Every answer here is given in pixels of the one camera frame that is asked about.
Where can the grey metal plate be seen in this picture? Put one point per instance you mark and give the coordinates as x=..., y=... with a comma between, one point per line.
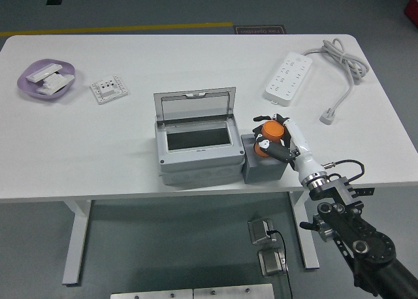
x=150, y=295
x=228, y=292

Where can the white stepped plastic part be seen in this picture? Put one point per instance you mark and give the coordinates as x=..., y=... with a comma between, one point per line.
x=60, y=79

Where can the white wall socket plate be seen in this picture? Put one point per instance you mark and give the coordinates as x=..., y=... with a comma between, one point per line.
x=109, y=90

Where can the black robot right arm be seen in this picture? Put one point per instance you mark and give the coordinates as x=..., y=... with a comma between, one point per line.
x=343, y=220

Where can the white power strip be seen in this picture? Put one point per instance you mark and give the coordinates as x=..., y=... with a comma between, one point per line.
x=287, y=80

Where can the grey cube block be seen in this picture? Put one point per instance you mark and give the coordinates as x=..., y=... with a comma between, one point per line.
x=261, y=173

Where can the red box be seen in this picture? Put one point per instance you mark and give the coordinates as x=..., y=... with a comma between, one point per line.
x=412, y=8

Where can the grey junction box with lid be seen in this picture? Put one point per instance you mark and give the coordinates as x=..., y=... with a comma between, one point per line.
x=196, y=162

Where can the silver foot pedal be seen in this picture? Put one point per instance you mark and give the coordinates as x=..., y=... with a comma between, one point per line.
x=259, y=232
x=272, y=263

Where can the purple shallow tray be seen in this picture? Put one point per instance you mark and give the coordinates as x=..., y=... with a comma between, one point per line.
x=27, y=87

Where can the long white plastic bar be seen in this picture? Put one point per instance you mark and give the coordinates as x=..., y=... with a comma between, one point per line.
x=42, y=72

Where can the white table leg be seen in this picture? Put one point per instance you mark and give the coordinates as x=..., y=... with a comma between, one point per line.
x=76, y=240
x=307, y=240

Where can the orange cylinder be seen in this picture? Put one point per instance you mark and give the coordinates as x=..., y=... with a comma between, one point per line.
x=272, y=131

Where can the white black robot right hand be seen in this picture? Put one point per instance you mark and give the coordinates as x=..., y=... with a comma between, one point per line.
x=305, y=163

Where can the small white plastic part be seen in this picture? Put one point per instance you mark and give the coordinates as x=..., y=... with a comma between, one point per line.
x=47, y=90

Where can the dark floor sign with text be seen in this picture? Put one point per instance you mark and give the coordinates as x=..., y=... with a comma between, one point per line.
x=261, y=30

